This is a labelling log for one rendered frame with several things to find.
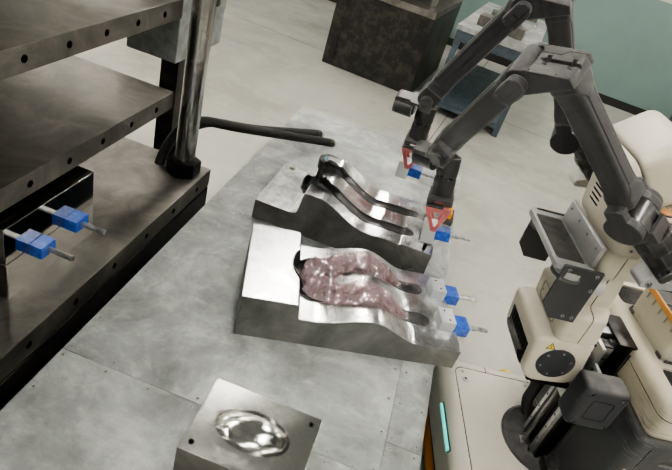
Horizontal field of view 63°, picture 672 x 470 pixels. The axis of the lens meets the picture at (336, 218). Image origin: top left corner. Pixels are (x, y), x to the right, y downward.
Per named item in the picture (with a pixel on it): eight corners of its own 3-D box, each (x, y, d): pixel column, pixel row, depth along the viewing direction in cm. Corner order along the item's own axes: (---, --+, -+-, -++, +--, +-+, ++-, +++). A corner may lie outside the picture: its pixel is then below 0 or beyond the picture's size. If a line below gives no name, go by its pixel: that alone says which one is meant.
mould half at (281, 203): (430, 233, 171) (446, 197, 164) (420, 280, 149) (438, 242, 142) (282, 178, 175) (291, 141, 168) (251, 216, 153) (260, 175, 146)
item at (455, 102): (517, 89, 651) (553, 12, 602) (497, 139, 494) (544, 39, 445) (462, 68, 664) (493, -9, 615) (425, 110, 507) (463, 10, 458)
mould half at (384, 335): (431, 292, 147) (446, 260, 141) (452, 368, 125) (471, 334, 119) (245, 258, 138) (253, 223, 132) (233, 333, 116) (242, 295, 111)
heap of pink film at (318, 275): (399, 276, 139) (409, 252, 135) (409, 326, 124) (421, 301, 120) (298, 257, 134) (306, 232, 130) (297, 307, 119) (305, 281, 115)
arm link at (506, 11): (537, 14, 123) (547, -9, 129) (518, -3, 122) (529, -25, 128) (426, 116, 158) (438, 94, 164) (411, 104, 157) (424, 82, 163)
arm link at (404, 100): (432, 100, 154) (442, 83, 159) (394, 87, 156) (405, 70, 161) (424, 131, 163) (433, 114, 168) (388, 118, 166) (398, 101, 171)
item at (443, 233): (467, 245, 151) (472, 227, 149) (467, 252, 146) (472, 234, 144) (420, 234, 153) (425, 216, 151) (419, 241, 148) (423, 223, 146)
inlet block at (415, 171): (435, 182, 177) (441, 168, 174) (434, 189, 172) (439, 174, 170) (397, 169, 178) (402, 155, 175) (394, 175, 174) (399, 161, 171)
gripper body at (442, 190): (426, 203, 141) (432, 176, 138) (429, 191, 151) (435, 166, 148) (451, 209, 140) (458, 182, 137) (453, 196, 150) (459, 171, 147)
